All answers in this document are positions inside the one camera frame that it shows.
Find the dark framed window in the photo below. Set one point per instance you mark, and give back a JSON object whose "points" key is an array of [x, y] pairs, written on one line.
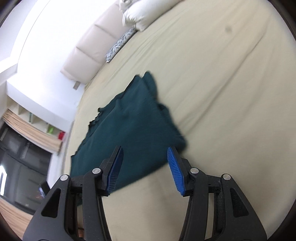
{"points": [[20, 169]]}

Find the dark green sweater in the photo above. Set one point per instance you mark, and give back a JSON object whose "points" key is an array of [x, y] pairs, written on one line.
{"points": [[136, 125]]}

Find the wall outlet panel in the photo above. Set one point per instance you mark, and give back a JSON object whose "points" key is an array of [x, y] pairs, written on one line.
{"points": [[76, 85]]}

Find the bed with beige sheet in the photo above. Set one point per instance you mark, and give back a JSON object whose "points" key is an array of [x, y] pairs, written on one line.
{"points": [[219, 104]]}

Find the beige curtain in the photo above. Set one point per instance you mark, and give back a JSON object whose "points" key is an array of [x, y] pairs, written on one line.
{"points": [[13, 215], [32, 132]]}

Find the green books on shelf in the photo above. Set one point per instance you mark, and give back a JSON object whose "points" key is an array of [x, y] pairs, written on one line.
{"points": [[30, 117]]}

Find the green plastic container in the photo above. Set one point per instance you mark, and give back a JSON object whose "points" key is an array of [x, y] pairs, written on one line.
{"points": [[50, 130]]}

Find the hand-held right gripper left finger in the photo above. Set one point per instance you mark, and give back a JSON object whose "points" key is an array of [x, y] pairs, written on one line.
{"points": [[114, 171]]}

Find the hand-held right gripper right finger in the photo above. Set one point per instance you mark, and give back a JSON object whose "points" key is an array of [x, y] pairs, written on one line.
{"points": [[177, 171]]}

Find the red box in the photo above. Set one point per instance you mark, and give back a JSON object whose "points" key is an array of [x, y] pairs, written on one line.
{"points": [[61, 135]]}

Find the zebra print pillow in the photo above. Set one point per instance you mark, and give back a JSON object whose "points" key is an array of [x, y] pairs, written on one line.
{"points": [[120, 42]]}

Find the white folded duvet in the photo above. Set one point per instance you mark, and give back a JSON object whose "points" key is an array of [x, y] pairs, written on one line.
{"points": [[143, 11]]}

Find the cream padded headboard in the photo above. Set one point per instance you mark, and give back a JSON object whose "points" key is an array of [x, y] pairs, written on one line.
{"points": [[92, 48]]}

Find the white shelf unit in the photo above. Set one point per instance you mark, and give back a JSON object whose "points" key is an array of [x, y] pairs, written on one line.
{"points": [[39, 120]]}

